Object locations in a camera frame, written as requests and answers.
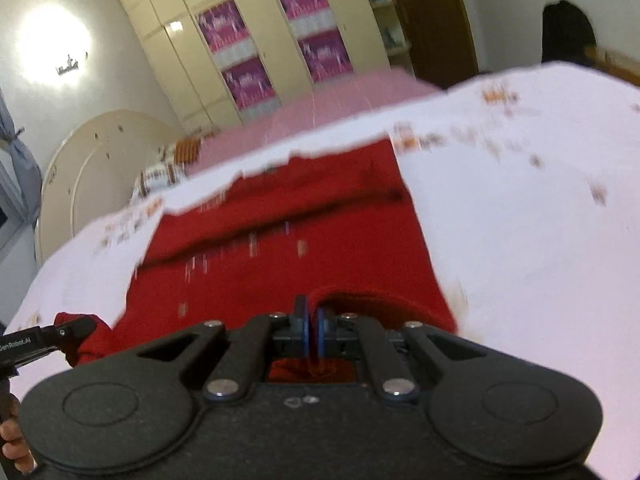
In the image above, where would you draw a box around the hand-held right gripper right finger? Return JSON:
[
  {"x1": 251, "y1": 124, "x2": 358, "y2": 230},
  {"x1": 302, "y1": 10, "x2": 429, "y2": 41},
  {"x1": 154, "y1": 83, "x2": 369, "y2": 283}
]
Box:
[{"x1": 315, "y1": 306, "x2": 491, "y2": 403}]

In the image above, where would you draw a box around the cream corner shelf unit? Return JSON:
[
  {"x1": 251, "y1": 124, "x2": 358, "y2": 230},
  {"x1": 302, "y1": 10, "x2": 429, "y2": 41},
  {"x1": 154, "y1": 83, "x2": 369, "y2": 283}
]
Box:
[{"x1": 352, "y1": 0, "x2": 416, "y2": 78}]

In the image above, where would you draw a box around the white floral quilt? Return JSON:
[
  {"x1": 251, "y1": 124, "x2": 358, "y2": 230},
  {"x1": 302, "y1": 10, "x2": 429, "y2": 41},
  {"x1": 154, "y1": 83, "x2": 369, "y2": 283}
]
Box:
[{"x1": 0, "y1": 60, "x2": 640, "y2": 478}]

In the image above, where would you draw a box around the wall lamp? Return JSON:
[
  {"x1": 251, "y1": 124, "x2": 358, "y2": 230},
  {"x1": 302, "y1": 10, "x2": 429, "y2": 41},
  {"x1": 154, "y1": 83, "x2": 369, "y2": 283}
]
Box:
[{"x1": 56, "y1": 50, "x2": 90, "y2": 77}]

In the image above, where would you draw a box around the orange striped cushion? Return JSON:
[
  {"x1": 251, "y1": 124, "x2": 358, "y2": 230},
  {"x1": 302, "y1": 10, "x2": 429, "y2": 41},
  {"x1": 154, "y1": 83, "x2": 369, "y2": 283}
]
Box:
[{"x1": 172, "y1": 135, "x2": 203, "y2": 163}]

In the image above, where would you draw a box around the cream round headboard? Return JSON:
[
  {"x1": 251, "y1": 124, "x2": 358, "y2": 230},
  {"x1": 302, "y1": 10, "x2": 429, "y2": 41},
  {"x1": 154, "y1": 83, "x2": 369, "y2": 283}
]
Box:
[{"x1": 35, "y1": 109, "x2": 183, "y2": 263}]

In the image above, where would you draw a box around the pink bed sheet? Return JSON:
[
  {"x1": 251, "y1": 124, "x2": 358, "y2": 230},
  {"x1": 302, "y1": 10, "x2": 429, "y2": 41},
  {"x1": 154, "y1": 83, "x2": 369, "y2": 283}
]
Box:
[{"x1": 185, "y1": 67, "x2": 443, "y2": 176}]

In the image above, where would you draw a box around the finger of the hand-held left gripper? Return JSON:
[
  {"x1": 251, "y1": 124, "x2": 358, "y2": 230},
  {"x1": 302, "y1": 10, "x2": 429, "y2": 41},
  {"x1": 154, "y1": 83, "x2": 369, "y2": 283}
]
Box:
[{"x1": 52, "y1": 316, "x2": 97, "y2": 351}]

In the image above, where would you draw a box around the brown wooden door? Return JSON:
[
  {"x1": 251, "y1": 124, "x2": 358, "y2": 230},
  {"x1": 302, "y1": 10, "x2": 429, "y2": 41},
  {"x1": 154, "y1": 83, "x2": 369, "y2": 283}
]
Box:
[{"x1": 380, "y1": 0, "x2": 480, "y2": 92}]

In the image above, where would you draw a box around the plaid patterned pillow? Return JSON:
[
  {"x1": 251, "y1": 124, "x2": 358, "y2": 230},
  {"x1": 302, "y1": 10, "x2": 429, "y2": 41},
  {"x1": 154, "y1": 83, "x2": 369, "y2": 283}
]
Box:
[{"x1": 132, "y1": 166, "x2": 177, "y2": 202}]

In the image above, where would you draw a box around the red beaded sweater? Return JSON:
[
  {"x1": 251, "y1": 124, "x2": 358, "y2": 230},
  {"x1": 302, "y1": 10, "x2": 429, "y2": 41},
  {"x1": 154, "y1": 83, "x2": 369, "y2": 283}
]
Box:
[{"x1": 55, "y1": 137, "x2": 458, "y2": 386}]

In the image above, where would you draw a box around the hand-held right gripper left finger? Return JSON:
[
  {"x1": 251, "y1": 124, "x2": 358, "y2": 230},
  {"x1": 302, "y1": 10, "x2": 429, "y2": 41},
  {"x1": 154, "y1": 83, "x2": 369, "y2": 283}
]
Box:
[{"x1": 135, "y1": 295, "x2": 308, "y2": 403}]

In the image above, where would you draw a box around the grey curtain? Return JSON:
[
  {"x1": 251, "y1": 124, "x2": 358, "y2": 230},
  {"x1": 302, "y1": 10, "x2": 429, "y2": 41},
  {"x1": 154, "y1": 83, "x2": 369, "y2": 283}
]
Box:
[{"x1": 0, "y1": 87, "x2": 43, "y2": 226}]

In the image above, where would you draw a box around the person's left hand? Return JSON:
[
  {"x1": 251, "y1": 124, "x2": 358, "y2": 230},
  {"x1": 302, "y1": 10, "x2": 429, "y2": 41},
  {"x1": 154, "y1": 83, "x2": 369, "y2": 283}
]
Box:
[{"x1": 0, "y1": 400, "x2": 37, "y2": 473}]

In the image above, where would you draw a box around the cream wardrobe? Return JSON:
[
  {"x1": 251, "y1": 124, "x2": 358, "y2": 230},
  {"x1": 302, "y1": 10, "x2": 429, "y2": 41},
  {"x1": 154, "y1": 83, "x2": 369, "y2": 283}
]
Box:
[{"x1": 102, "y1": 0, "x2": 416, "y2": 131}]

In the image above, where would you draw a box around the wooden television stand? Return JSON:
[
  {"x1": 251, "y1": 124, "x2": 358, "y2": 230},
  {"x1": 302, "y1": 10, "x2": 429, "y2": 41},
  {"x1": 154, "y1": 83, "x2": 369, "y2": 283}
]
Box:
[{"x1": 585, "y1": 45, "x2": 640, "y2": 86}]

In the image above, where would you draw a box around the black jacket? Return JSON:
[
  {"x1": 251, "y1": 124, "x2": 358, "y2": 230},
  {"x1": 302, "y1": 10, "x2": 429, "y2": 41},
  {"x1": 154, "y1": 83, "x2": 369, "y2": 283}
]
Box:
[{"x1": 541, "y1": 0, "x2": 598, "y2": 68}]

